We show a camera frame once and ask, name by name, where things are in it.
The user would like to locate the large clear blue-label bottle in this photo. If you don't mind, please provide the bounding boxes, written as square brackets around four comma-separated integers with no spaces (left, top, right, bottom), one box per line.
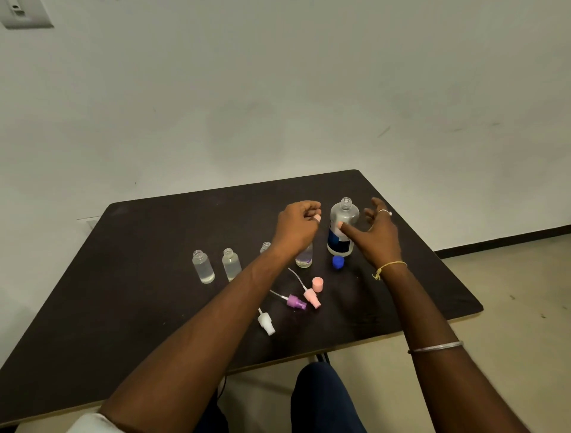
[327,197,360,258]

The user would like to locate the pink spray pump head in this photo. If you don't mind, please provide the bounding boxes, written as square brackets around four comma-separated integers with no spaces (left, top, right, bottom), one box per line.
[288,268,322,310]

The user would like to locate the black baseboard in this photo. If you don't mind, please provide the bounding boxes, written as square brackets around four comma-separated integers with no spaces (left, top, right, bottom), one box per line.
[434,225,571,260]

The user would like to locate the white shirt sleeve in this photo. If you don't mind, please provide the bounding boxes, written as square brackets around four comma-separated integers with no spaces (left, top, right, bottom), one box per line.
[66,412,126,433]

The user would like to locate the person's left forearm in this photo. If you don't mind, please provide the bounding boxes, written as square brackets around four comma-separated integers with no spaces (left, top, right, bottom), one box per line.
[97,247,308,433]

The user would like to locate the silver bangle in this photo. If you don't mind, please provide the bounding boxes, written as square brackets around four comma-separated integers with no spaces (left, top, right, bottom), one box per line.
[407,341,465,355]

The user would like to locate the white spray pump head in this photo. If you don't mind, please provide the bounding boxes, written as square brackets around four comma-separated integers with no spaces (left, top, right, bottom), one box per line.
[257,308,276,336]

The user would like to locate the yellow thread bracelet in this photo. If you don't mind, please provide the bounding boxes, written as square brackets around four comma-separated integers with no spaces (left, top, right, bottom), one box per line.
[372,261,408,281]

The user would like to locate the person's left hand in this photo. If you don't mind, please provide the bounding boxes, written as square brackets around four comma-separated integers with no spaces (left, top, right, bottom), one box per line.
[271,201,322,260]

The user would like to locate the person's right hand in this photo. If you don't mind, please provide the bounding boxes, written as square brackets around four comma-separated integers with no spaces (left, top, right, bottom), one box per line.
[338,197,405,271]

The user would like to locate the person's right forearm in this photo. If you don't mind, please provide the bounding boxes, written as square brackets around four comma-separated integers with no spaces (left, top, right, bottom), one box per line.
[377,264,532,433]

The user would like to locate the white wall switch plate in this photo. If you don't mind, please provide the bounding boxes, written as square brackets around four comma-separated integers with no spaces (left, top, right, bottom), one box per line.
[0,0,54,30]

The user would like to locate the purple spray pump head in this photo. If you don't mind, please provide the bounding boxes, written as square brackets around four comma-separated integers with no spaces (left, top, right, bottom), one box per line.
[269,290,308,311]

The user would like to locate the person's blue trouser leg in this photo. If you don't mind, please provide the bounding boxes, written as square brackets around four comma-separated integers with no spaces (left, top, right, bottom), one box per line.
[290,362,367,433]

